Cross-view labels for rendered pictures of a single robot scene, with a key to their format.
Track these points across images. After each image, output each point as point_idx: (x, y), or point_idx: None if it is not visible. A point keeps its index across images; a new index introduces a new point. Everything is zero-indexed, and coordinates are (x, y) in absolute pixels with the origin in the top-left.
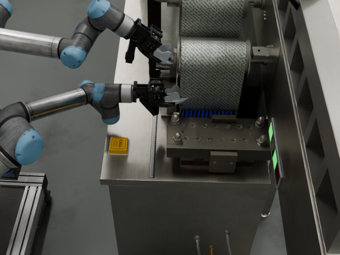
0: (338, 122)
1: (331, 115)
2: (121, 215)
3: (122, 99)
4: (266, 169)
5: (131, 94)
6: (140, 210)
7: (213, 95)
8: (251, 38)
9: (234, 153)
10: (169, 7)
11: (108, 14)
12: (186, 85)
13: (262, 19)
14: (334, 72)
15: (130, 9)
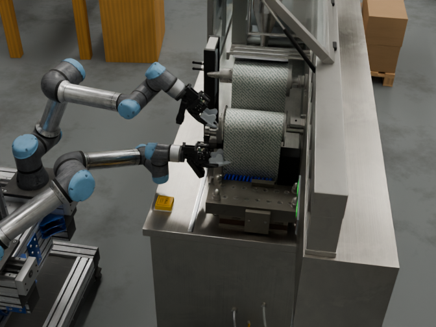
0: (320, 141)
1: (316, 137)
2: (161, 274)
3: (170, 157)
4: None
5: (178, 154)
6: (179, 270)
7: (254, 160)
8: None
9: (267, 211)
10: None
11: (162, 76)
12: (229, 148)
13: (305, 98)
14: (328, 111)
15: None
